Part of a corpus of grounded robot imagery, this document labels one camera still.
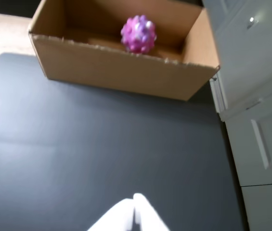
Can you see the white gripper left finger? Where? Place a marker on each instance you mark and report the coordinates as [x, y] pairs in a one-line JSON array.
[[121, 216]]

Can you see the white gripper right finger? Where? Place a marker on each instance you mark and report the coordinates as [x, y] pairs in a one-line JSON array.
[[145, 216]]

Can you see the pink purple bumpy ball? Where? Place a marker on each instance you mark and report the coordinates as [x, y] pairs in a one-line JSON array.
[[138, 36]]

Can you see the brown cardboard box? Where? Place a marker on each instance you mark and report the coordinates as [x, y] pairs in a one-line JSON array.
[[126, 74]]

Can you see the dark grey table mat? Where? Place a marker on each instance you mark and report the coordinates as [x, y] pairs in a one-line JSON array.
[[78, 144]]

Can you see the white cabinet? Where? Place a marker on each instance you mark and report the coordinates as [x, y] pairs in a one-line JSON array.
[[258, 72]]

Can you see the metal cabinet knob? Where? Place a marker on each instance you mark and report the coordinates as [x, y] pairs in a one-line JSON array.
[[252, 22]]

